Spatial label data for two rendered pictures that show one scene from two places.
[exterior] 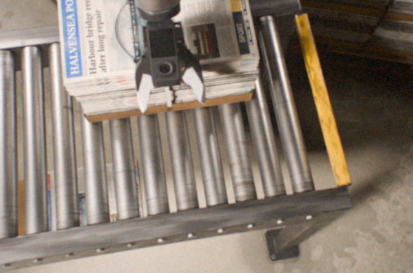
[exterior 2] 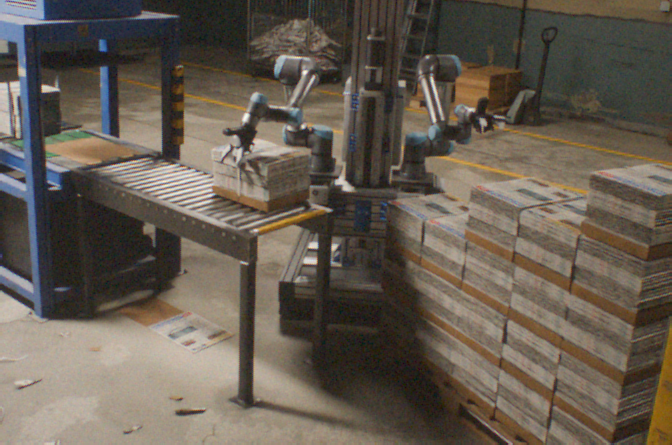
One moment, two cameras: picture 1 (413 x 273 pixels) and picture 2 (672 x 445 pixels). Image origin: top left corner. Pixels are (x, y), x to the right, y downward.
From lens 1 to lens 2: 332 cm
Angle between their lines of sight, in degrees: 59
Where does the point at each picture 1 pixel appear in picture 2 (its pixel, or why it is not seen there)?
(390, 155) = (366, 420)
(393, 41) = (424, 346)
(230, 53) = (260, 161)
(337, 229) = (282, 417)
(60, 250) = (157, 202)
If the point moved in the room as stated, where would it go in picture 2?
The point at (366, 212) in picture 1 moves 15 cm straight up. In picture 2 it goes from (310, 425) to (312, 394)
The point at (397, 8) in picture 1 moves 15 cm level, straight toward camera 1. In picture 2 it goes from (421, 301) to (389, 301)
